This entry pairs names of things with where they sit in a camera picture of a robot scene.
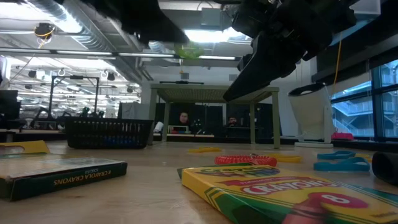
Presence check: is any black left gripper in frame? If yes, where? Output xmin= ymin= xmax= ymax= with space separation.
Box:
xmin=85 ymin=0 xmax=190 ymax=45

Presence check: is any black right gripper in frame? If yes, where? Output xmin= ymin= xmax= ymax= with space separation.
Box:
xmin=223 ymin=0 xmax=335 ymax=103

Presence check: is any green coil wristband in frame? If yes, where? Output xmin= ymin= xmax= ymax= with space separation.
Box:
xmin=176 ymin=42 xmax=203 ymax=60

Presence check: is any red coil wristband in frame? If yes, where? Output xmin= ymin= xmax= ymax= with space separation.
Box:
xmin=214 ymin=154 xmax=278 ymax=167

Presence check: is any blue rubber band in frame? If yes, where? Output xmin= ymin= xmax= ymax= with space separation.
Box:
xmin=313 ymin=156 xmax=371 ymax=172
xmin=317 ymin=150 xmax=357 ymax=161

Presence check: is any small black mesh basket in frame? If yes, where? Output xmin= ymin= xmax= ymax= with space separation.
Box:
xmin=64 ymin=117 xmax=154 ymax=150

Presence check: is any crayon box yellow front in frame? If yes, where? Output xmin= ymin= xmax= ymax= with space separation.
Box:
xmin=177 ymin=162 xmax=398 ymax=224

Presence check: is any crayon box green back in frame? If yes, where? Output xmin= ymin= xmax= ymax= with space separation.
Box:
xmin=0 ymin=139 xmax=128 ymax=202

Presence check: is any person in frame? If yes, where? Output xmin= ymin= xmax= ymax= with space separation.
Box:
xmin=224 ymin=115 xmax=240 ymax=128
xmin=177 ymin=111 xmax=191 ymax=127

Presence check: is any long ceiling light strip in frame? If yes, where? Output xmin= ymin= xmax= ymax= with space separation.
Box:
xmin=0 ymin=48 xmax=237 ymax=60

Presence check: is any pink plastic object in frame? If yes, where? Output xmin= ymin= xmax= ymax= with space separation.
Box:
xmin=331 ymin=132 xmax=354 ymax=141

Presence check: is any black ceiling device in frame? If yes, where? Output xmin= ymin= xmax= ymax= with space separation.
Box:
xmin=33 ymin=22 xmax=57 ymax=49

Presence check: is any yellow hanging cable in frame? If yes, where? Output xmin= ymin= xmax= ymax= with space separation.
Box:
xmin=333 ymin=40 xmax=343 ymax=86

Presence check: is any black background rig frame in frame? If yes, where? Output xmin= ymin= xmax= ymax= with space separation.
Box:
xmin=48 ymin=75 xmax=100 ymax=121

